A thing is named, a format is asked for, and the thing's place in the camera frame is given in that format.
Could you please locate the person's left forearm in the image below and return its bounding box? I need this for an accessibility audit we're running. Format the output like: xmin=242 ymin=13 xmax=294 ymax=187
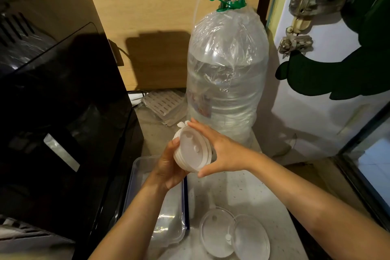
xmin=88 ymin=178 xmax=171 ymax=260

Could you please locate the black kitchen appliance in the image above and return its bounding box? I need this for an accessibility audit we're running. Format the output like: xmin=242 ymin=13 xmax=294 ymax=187
xmin=0 ymin=0 xmax=144 ymax=260

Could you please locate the person's right forearm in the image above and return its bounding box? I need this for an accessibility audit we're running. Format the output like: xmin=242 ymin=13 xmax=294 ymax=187
xmin=248 ymin=151 xmax=390 ymax=260

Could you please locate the person's left hand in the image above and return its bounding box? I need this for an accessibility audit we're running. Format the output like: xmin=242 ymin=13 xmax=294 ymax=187
xmin=144 ymin=138 xmax=190 ymax=193

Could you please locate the clear rectangular food container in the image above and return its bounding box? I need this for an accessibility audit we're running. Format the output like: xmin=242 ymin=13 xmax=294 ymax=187
xmin=123 ymin=155 xmax=190 ymax=248

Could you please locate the clear round lid with tab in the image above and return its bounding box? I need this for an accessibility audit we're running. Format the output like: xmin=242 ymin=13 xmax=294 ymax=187
xmin=199 ymin=190 xmax=237 ymax=259

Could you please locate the large clear water bottle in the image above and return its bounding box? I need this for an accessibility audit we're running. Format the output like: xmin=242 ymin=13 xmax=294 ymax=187
xmin=186 ymin=0 xmax=270 ymax=148

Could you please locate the white slotted tray in bag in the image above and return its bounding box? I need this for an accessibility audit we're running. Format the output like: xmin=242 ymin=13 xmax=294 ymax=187
xmin=141 ymin=89 xmax=188 ymax=126

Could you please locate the green wall sticker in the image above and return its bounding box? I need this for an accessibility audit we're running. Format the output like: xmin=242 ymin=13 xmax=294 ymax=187
xmin=275 ymin=0 xmax=390 ymax=101

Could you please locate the person's right hand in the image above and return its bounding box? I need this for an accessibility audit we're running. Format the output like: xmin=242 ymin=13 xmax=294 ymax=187
xmin=187 ymin=118 xmax=260 ymax=179

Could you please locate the thin clear tube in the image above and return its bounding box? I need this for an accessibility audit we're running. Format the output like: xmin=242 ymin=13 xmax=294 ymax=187
xmin=193 ymin=0 xmax=234 ymax=29

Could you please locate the dark framed glass door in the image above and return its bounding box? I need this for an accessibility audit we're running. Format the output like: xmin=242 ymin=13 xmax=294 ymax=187
xmin=335 ymin=107 xmax=390 ymax=231

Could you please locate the silver appliance label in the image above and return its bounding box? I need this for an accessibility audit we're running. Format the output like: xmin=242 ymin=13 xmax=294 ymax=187
xmin=43 ymin=133 xmax=80 ymax=173

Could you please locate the white door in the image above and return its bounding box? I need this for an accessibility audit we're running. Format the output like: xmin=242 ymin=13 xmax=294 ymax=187
xmin=269 ymin=0 xmax=390 ymax=166

